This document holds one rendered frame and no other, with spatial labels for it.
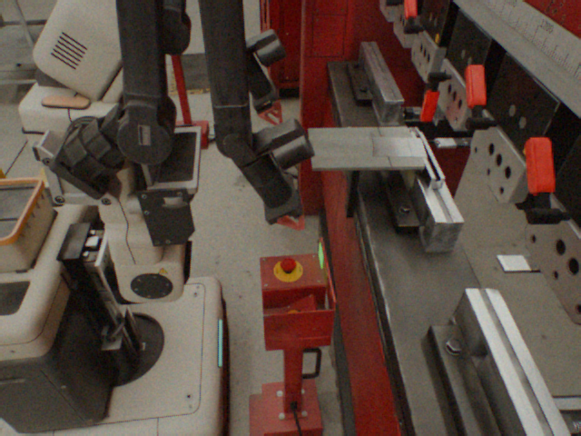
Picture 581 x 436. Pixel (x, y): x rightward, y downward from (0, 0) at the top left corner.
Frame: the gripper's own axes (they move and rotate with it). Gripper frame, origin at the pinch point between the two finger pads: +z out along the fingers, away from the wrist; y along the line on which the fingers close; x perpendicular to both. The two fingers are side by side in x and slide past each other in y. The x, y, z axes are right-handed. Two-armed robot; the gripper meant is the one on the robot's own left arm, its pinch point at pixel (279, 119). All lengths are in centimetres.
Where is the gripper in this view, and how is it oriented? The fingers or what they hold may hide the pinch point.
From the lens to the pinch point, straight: 116.6
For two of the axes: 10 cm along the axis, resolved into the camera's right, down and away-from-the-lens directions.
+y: -1.1, -6.8, 7.3
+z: 4.5, 6.2, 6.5
